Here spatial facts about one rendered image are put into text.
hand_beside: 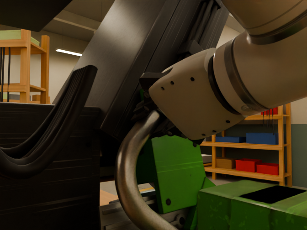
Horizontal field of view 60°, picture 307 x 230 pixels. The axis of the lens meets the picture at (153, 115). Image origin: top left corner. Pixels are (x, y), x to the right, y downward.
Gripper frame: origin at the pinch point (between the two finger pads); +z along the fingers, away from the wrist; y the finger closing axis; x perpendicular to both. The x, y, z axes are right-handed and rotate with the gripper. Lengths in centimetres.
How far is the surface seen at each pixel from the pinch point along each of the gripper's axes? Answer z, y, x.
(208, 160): 14.9, -24.5, -16.7
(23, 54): 236, 73, -126
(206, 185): 2.5, -16.7, -1.0
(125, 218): 4.9, -7.2, 12.3
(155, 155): 2.8, -5.0, 2.2
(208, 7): -3.5, 5.0, -28.8
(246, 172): 293, -340, -324
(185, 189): 2.8, -13.2, 2.7
